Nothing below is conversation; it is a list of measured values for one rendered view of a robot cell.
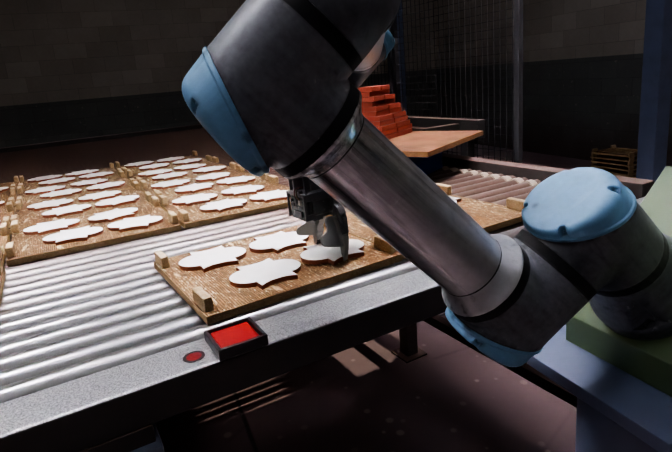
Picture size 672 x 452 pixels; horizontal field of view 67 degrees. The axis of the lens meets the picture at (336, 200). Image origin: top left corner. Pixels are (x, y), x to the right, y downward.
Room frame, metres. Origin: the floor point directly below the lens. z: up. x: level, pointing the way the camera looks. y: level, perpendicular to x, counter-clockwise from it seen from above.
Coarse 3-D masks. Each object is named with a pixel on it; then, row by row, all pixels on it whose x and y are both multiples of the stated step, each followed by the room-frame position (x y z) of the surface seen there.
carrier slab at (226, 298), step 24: (240, 240) 1.16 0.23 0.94; (312, 240) 1.11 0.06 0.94; (360, 240) 1.08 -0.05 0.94; (240, 264) 1.00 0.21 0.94; (312, 264) 0.96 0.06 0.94; (336, 264) 0.95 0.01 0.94; (360, 264) 0.94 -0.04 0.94; (384, 264) 0.95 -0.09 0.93; (216, 288) 0.88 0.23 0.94; (240, 288) 0.87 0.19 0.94; (288, 288) 0.85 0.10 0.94; (312, 288) 0.87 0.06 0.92; (216, 312) 0.78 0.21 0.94; (240, 312) 0.79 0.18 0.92
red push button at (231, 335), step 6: (240, 324) 0.74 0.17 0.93; (246, 324) 0.74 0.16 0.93; (222, 330) 0.73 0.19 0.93; (228, 330) 0.72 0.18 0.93; (234, 330) 0.72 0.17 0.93; (240, 330) 0.72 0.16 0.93; (246, 330) 0.72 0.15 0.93; (252, 330) 0.72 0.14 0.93; (216, 336) 0.71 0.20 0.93; (222, 336) 0.71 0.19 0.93; (228, 336) 0.70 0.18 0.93; (234, 336) 0.70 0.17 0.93; (240, 336) 0.70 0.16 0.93; (246, 336) 0.70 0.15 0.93; (252, 336) 0.70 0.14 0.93; (216, 342) 0.69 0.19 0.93; (222, 342) 0.69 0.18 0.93; (228, 342) 0.69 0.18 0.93; (234, 342) 0.68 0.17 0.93
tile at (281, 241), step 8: (280, 232) 1.16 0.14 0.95; (288, 232) 1.16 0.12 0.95; (256, 240) 1.12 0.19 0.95; (264, 240) 1.11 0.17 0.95; (272, 240) 1.11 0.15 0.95; (280, 240) 1.10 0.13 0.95; (288, 240) 1.10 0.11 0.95; (296, 240) 1.09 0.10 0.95; (304, 240) 1.10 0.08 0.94; (256, 248) 1.06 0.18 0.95; (264, 248) 1.06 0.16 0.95; (272, 248) 1.06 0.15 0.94; (280, 248) 1.05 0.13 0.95; (288, 248) 1.06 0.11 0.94
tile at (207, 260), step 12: (192, 252) 1.07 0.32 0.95; (204, 252) 1.06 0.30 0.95; (216, 252) 1.06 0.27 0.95; (228, 252) 1.05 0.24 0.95; (240, 252) 1.04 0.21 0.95; (180, 264) 1.00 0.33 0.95; (192, 264) 0.99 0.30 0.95; (204, 264) 0.99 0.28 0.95; (216, 264) 0.99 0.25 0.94; (228, 264) 0.99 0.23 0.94
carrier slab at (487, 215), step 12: (468, 204) 1.31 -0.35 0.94; (480, 204) 1.30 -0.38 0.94; (492, 204) 1.29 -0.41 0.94; (348, 216) 1.29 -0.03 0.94; (480, 216) 1.19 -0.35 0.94; (492, 216) 1.18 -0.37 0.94; (504, 216) 1.17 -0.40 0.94; (516, 216) 1.17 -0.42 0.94; (360, 228) 1.17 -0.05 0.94; (492, 228) 1.12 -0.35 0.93; (372, 240) 1.08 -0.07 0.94
